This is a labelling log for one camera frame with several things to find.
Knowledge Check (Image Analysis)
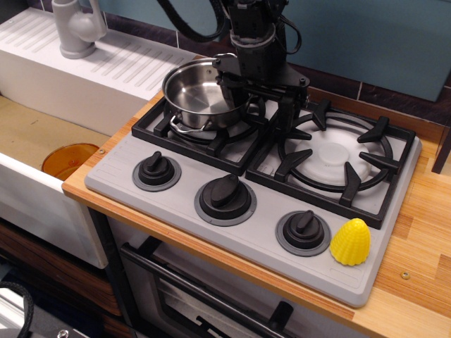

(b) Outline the grey toy faucet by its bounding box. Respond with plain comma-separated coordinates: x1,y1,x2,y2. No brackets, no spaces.
51,0,107,59

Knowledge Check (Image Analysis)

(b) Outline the black left burner grate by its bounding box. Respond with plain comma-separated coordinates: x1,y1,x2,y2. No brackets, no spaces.
132,96,278,175

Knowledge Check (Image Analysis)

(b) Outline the oven door with handle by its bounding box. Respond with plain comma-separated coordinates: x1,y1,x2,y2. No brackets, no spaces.
119,237,359,337

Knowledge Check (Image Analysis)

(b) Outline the white right burner cap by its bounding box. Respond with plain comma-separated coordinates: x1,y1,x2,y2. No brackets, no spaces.
295,128,372,186

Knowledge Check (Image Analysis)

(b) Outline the teal backsplash panel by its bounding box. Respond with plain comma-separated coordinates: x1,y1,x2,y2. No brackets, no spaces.
98,0,451,103

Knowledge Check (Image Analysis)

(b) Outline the yellow toy corn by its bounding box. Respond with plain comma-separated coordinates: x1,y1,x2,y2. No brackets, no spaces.
330,218,371,266

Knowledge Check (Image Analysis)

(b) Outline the black right stove knob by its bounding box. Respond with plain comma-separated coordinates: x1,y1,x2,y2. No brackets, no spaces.
276,210,331,257

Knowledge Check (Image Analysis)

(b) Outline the black burner grate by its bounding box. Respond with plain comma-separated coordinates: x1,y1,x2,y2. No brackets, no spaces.
132,96,278,175
246,100,422,230

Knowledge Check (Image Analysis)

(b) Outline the orange plastic plate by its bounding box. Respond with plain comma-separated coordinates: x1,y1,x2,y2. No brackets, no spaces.
42,143,99,181

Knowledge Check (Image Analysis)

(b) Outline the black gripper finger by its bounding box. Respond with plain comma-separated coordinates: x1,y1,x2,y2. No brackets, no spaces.
277,93,302,132
218,75,247,109

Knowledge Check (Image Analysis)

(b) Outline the black right burner grate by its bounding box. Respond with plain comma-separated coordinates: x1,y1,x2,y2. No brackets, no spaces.
246,100,422,230

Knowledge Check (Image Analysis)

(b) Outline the grey toy stove top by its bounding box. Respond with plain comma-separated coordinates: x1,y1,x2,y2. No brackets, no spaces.
84,84,423,309

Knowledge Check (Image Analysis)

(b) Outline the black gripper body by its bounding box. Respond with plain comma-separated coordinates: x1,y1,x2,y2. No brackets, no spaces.
213,30,309,102

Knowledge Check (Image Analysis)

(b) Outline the black stove knob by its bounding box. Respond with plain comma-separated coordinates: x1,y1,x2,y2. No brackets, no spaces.
132,151,182,192
276,210,331,257
194,174,257,227

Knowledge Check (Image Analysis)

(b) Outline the black middle stove knob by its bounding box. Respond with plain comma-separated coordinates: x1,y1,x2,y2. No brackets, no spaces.
194,174,257,227

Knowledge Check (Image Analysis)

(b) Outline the stainless steel pot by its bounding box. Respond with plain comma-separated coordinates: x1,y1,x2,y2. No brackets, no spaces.
162,58,251,134

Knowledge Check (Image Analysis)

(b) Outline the black braided cable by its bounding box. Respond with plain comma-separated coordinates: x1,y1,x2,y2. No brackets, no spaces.
0,280,35,338

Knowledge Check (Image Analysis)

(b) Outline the black left stove knob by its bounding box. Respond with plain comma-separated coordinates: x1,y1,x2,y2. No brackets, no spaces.
132,151,182,192

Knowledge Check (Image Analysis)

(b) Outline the white toy sink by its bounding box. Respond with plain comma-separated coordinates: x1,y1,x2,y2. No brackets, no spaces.
1,8,194,269

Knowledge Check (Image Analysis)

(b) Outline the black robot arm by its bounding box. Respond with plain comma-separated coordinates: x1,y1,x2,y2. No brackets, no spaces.
213,1,309,134

